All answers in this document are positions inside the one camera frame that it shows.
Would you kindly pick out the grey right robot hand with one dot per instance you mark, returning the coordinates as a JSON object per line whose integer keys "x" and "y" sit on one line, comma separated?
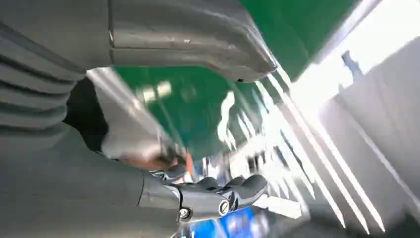
{"x": 170, "y": 36}

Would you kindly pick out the silver metal table edge rail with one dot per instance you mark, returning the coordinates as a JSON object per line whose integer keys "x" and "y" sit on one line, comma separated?
{"x": 131, "y": 121}

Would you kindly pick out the blue printed package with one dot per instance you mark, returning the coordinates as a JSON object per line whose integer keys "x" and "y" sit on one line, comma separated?
{"x": 229, "y": 225}

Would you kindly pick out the ribbed grey right arm sleeve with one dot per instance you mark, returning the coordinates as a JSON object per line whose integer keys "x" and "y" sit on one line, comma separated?
{"x": 32, "y": 95}

